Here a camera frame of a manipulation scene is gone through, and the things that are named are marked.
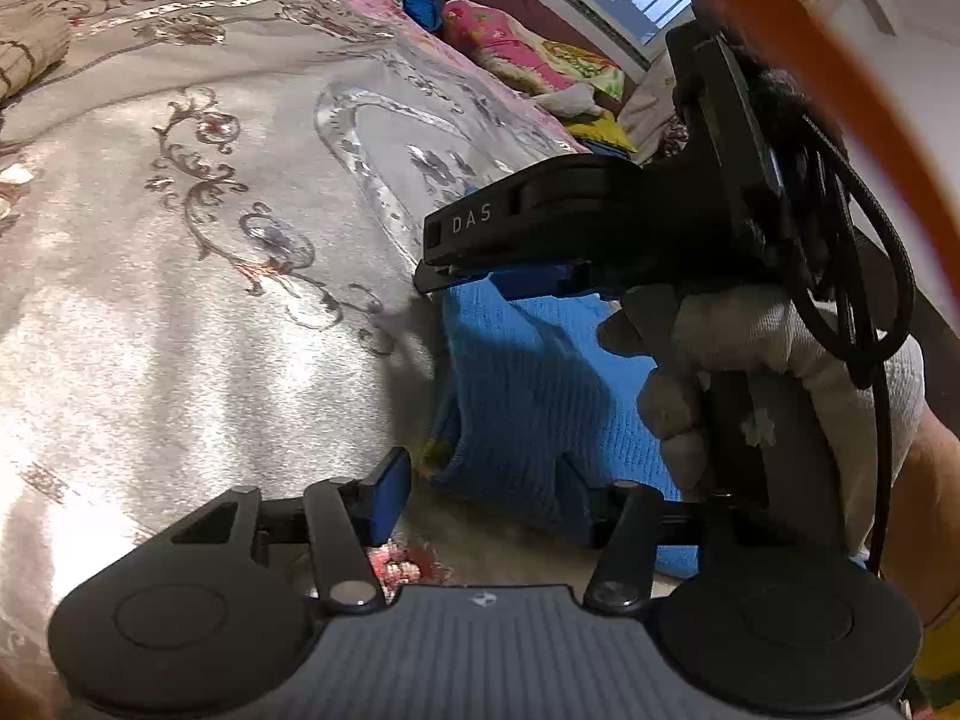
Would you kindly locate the beige checked folded cloth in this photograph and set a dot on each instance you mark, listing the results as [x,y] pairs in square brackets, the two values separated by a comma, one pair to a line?
[30,56]

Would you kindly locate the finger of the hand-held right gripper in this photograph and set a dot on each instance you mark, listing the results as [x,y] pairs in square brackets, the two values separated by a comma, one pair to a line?
[540,279]

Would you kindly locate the blue striped knit sweater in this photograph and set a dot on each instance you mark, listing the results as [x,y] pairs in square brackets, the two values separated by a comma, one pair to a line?
[525,405]

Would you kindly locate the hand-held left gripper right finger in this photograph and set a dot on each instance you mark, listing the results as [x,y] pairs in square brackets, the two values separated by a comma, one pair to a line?
[630,532]

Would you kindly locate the person's right hand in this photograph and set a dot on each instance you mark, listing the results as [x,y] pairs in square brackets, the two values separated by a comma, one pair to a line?
[855,375]

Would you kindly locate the pink floral pillow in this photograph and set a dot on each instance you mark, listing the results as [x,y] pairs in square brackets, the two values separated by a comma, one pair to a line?
[510,45]

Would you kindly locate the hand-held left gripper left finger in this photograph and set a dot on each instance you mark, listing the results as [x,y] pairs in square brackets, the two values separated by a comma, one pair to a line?
[386,499]

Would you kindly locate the floral satin bedspread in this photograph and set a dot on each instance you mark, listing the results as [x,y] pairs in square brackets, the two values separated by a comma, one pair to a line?
[187,315]

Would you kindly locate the white crumpled cloth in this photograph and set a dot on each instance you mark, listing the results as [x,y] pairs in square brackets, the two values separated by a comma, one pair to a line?
[570,99]

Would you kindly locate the yellow green cloth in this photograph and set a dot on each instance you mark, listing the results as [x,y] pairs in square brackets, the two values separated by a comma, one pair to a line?
[600,135]

